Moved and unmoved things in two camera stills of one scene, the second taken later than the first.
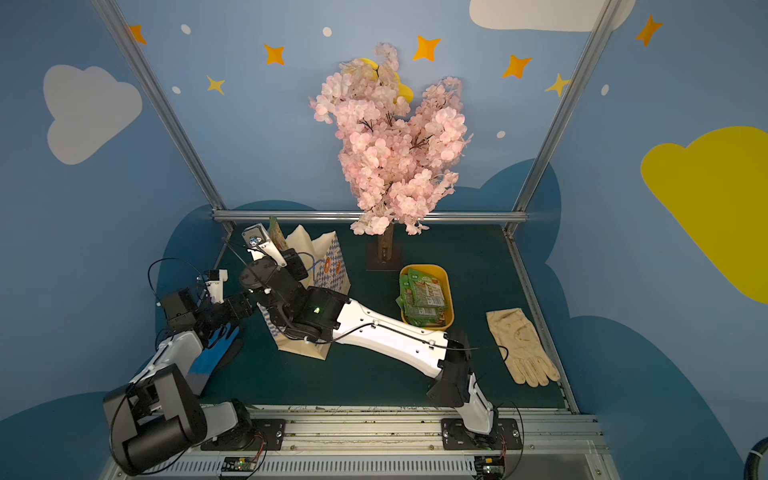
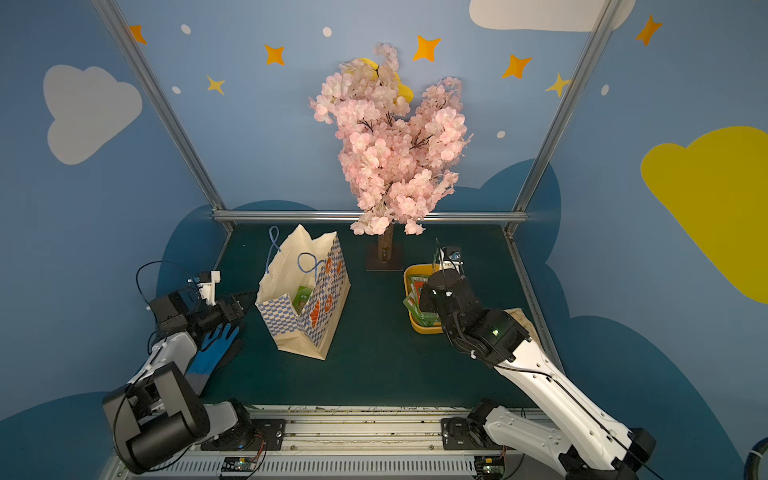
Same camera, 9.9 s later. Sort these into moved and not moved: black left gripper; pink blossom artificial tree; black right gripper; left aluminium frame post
Moved: black right gripper
Not moved: black left gripper; left aluminium frame post; pink blossom artificial tree
